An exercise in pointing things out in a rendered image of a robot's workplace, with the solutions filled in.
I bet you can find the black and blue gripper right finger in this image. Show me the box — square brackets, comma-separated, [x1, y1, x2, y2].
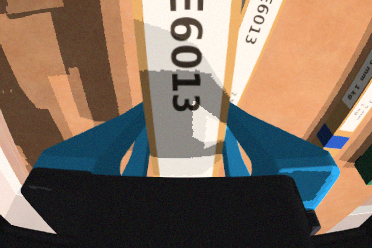
[222, 102, 340, 211]

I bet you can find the dark green rectangular block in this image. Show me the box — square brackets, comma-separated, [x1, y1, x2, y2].
[354, 144, 372, 185]

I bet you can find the tan box with white label and blue bands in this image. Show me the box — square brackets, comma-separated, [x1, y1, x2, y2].
[230, 0, 286, 107]

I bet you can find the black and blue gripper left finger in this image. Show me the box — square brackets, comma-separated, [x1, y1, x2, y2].
[32, 102, 150, 177]

